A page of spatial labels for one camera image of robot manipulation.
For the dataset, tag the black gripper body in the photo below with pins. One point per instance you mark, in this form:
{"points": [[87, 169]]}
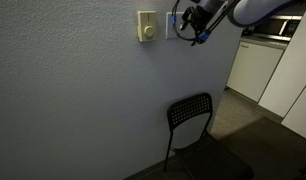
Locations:
{"points": [[201, 18]]}

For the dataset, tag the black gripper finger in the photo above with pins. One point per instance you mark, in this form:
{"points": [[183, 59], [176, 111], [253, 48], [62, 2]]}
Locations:
{"points": [[187, 14], [185, 25]]}

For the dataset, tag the white wall switch plate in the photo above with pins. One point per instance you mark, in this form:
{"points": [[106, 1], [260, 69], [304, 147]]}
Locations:
{"points": [[172, 26]]}

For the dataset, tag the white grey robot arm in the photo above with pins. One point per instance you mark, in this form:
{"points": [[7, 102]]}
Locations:
{"points": [[253, 10]]}

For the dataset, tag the beige dial thermostat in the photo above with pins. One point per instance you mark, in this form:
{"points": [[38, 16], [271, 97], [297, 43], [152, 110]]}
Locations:
{"points": [[147, 26]]}

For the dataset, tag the white base cabinet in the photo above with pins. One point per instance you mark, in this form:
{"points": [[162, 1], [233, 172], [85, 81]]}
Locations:
{"points": [[254, 68]]}

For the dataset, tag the stainless steel microwave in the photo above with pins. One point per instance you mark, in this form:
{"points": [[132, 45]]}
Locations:
{"points": [[279, 27]]}

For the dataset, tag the tall white cabinet panel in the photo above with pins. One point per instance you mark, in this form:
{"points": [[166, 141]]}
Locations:
{"points": [[293, 66]]}

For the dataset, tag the black perforated metal chair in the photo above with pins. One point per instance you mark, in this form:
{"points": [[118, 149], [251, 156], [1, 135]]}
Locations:
{"points": [[206, 153]]}

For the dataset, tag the low white cabinet panel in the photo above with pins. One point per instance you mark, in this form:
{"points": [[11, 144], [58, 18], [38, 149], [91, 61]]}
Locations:
{"points": [[301, 113]]}

